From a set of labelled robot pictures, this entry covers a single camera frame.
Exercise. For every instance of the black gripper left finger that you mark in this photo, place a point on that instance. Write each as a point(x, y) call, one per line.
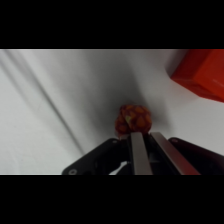
point(140, 155)

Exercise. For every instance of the red patterned ball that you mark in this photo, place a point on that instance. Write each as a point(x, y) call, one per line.
point(134, 120)

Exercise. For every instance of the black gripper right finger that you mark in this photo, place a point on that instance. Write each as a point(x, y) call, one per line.
point(173, 155)

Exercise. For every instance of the red block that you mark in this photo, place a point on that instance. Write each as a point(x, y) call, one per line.
point(201, 73)

